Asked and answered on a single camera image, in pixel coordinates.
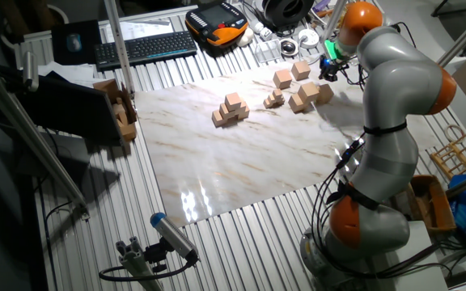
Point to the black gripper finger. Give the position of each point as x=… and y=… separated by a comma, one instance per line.
x=331, y=77
x=323, y=77

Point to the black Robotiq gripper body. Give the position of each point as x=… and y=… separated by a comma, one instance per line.
x=330, y=66

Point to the large wooden cube block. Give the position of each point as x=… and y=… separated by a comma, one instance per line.
x=325, y=94
x=296, y=104
x=300, y=70
x=307, y=91
x=282, y=79

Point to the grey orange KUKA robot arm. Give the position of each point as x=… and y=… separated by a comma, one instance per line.
x=399, y=81

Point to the round white power socket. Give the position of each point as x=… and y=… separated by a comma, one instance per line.
x=308, y=38

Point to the metal bowl with white rim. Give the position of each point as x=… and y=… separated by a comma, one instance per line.
x=289, y=47

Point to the clear gridded plastic box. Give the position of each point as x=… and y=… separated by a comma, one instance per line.
x=267, y=50

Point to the black filament spool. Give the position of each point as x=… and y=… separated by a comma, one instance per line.
x=283, y=12

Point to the white power adapter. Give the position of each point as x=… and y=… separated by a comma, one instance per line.
x=259, y=28

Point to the medium wooden cube block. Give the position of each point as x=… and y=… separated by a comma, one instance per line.
x=224, y=111
x=218, y=118
x=244, y=105
x=244, y=114
x=233, y=101

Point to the white egg shaped object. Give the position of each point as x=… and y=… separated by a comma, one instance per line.
x=246, y=37

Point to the black orange teach pendant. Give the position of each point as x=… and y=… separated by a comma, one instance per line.
x=217, y=18

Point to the wooden lattice rack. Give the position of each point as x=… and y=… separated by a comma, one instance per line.
x=437, y=161

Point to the marble pattern table mat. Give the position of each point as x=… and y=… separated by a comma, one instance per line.
x=217, y=169

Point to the brown wooden tray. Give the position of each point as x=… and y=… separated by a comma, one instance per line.
x=435, y=206

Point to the black computer keyboard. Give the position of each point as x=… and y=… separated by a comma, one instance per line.
x=148, y=48

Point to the white paper sheet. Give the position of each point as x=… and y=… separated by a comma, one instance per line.
x=144, y=29
x=67, y=72

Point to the brown cardboard box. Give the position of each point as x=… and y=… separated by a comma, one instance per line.
x=130, y=131

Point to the pale wooden block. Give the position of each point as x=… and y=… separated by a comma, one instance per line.
x=118, y=109
x=123, y=118

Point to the dark computer mouse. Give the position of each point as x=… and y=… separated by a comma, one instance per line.
x=74, y=42

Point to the black flat panel screen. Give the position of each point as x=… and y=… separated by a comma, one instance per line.
x=71, y=109

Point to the black mouse pad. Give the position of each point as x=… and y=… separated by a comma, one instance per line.
x=61, y=48

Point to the short aluminium profile piece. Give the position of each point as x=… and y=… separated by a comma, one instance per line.
x=136, y=266

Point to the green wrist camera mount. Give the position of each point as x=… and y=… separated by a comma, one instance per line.
x=330, y=50

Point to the aluminium frame post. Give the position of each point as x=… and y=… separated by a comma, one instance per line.
x=332, y=18
x=119, y=48

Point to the silver camera with blue tip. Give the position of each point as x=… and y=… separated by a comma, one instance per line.
x=174, y=236

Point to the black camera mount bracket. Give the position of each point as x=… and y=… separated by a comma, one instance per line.
x=156, y=254

